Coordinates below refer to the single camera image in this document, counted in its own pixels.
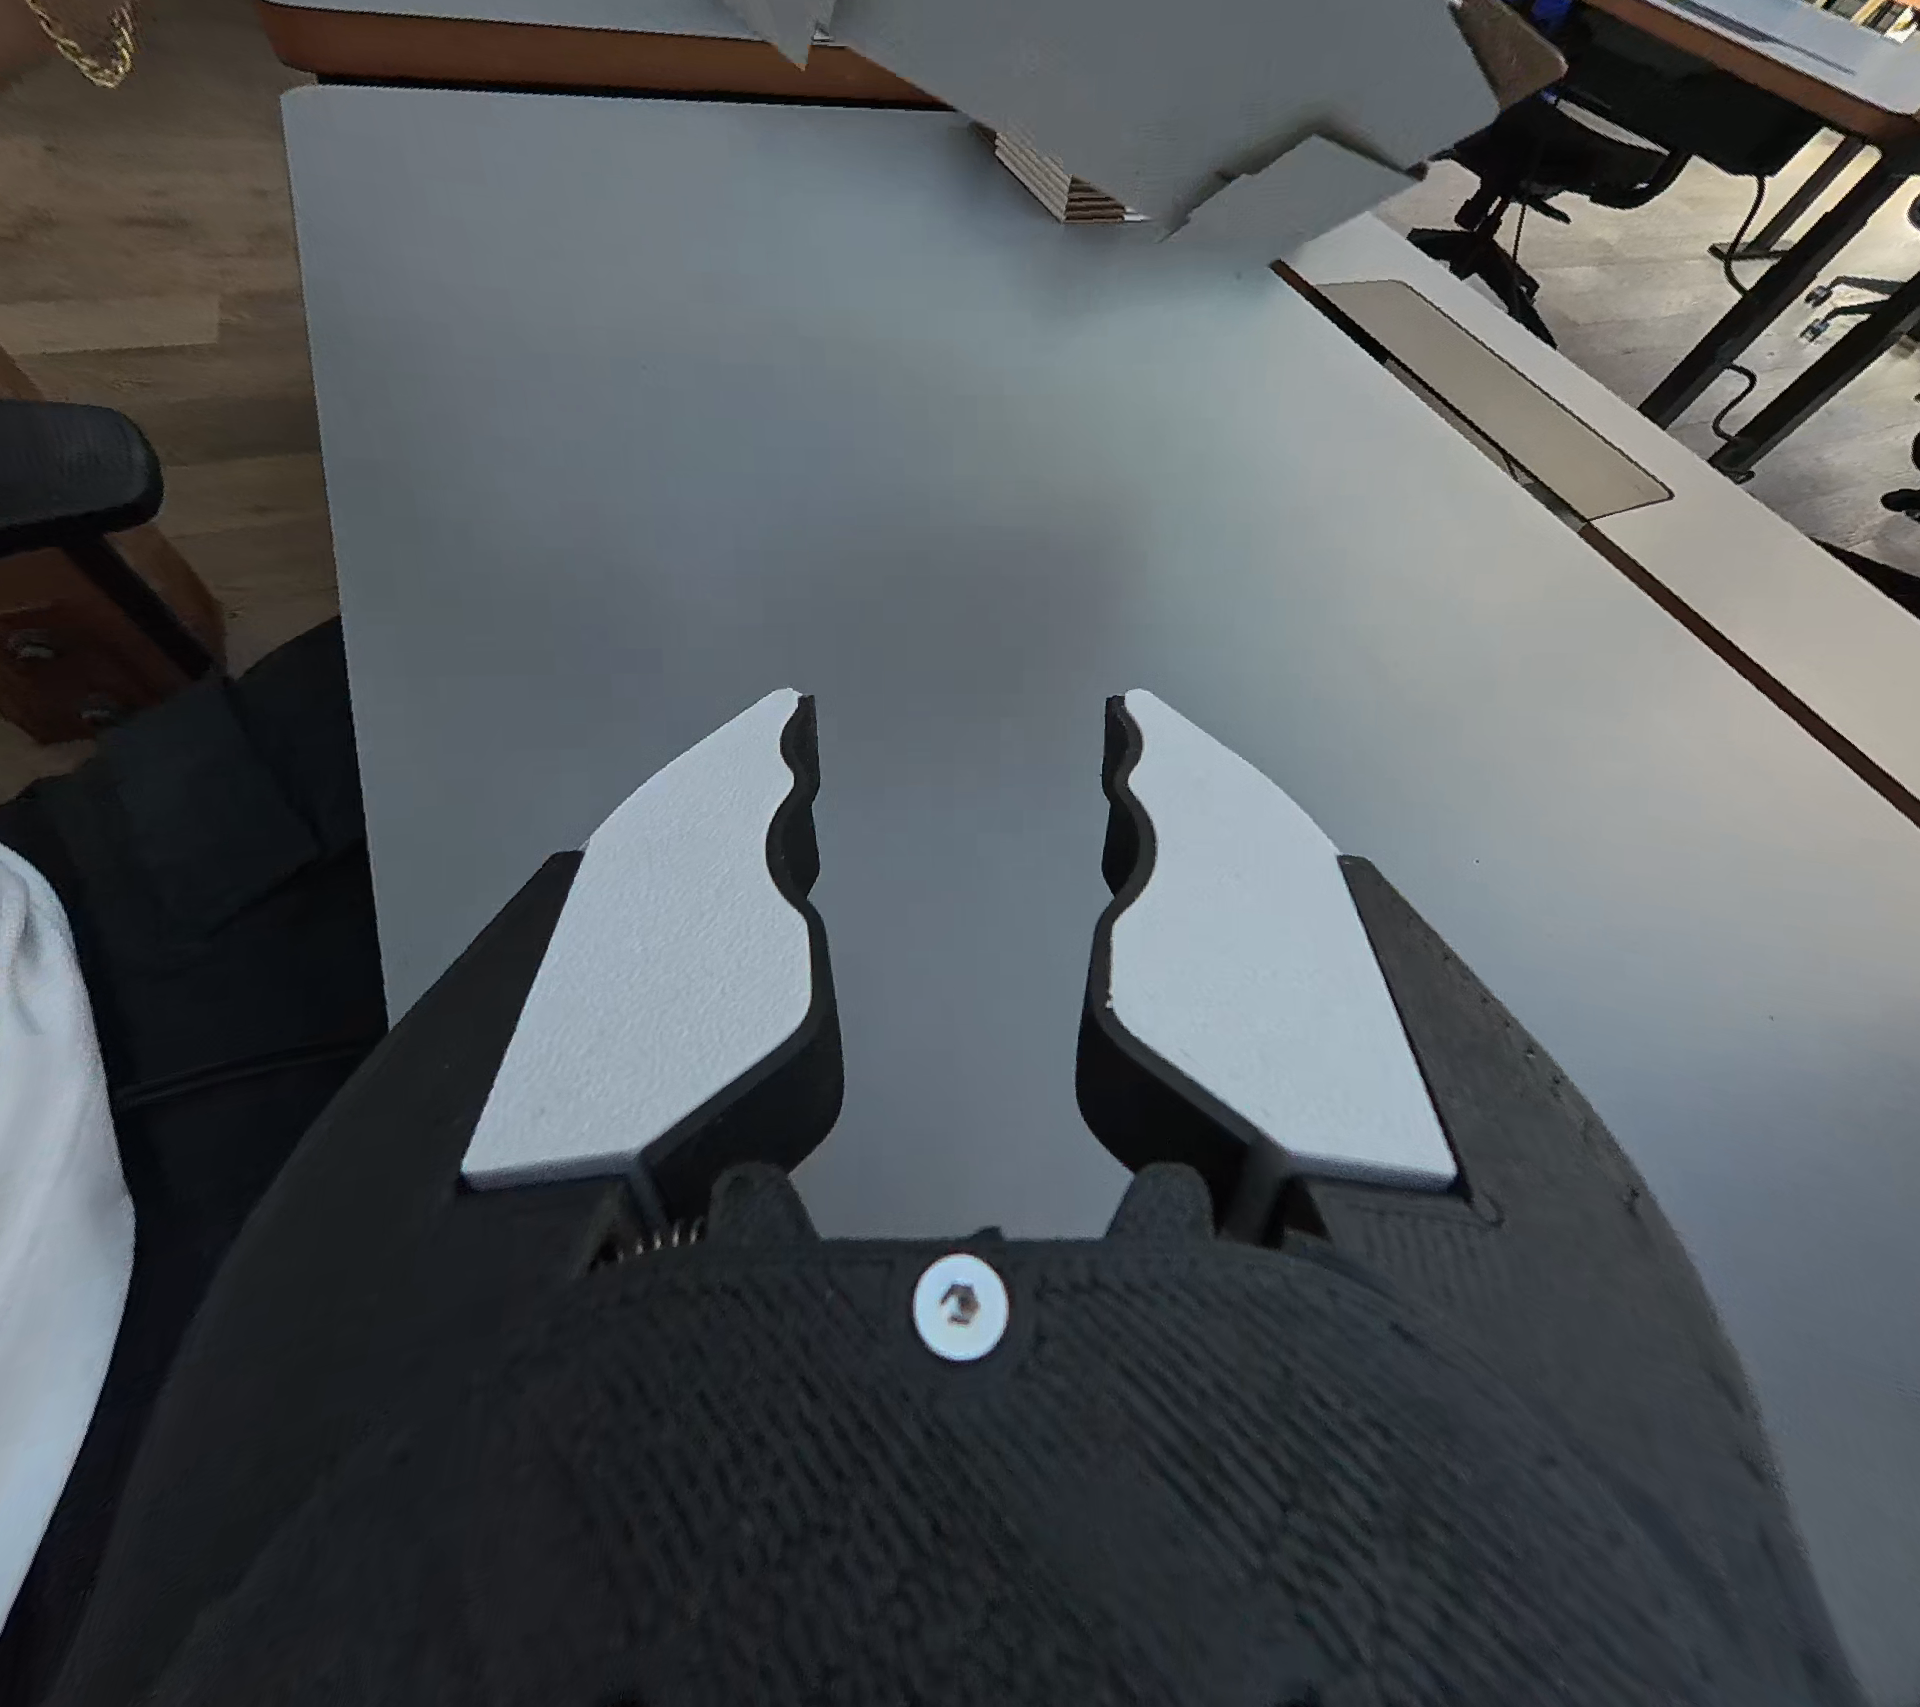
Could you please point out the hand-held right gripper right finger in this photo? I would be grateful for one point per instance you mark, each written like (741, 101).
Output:
(1260, 988)

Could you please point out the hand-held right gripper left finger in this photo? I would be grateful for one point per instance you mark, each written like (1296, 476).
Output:
(660, 972)

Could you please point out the person's black pants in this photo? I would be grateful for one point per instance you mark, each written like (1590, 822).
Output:
(224, 868)

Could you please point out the person's white shirt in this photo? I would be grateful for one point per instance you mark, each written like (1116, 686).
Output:
(53, 1168)

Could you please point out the stack of flat white boxes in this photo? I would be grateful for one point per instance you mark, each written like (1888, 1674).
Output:
(1073, 181)

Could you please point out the brown wooden furniture piece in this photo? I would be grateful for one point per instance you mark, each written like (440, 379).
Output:
(91, 650)

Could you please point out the black mesh chair armrest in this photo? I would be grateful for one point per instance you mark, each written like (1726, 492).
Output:
(74, 470)

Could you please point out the black office chair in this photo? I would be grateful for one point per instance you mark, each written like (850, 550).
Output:
(1544, 177)

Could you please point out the blue bin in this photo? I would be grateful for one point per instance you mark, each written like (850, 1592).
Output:
(1530, 5)

